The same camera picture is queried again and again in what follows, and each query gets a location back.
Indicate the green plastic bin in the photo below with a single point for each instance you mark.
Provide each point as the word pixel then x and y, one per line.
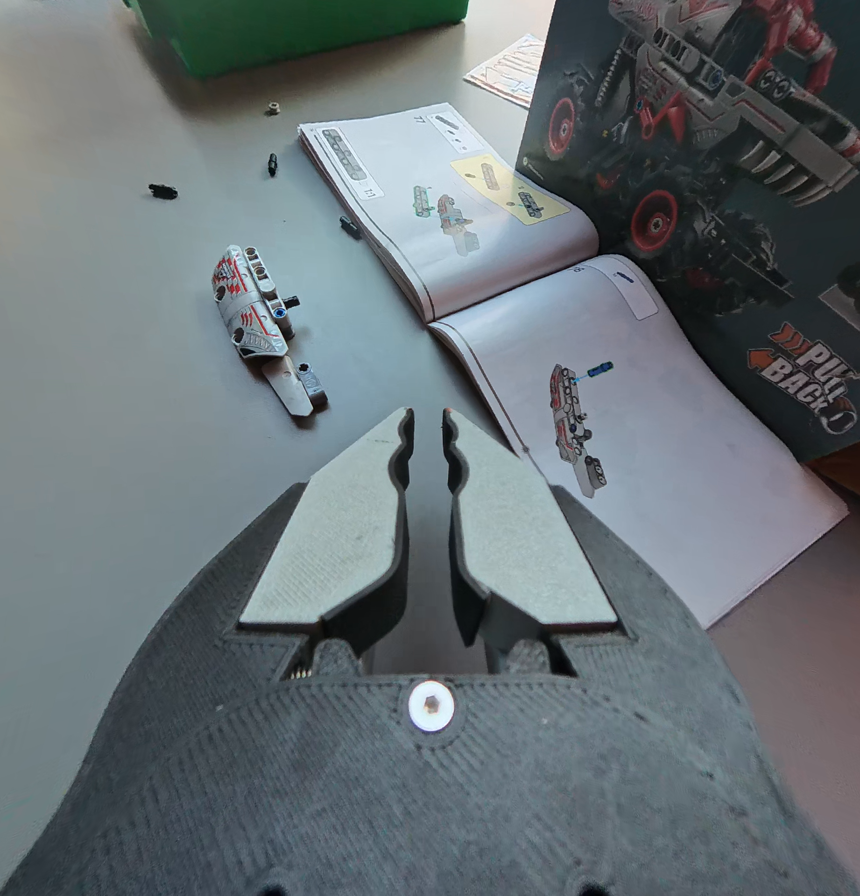
pixel 297 28

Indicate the lego truck box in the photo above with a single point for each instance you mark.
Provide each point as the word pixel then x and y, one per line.
pixel 717 175

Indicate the grey red-printed lego assembly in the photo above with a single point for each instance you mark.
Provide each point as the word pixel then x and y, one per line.
pixel 248 308

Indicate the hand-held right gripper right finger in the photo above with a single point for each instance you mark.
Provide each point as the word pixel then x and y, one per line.
pixel 521 546

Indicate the open instruction booklet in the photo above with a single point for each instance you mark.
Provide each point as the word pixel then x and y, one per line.
pixel 612 434

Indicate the sticker sheet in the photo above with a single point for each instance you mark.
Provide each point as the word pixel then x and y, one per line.
pixel 510 70

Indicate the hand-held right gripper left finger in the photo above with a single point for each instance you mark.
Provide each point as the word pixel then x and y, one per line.
pixel 332 539

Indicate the grey lego tooth piece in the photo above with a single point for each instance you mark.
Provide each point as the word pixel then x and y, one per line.
pixel 297 385

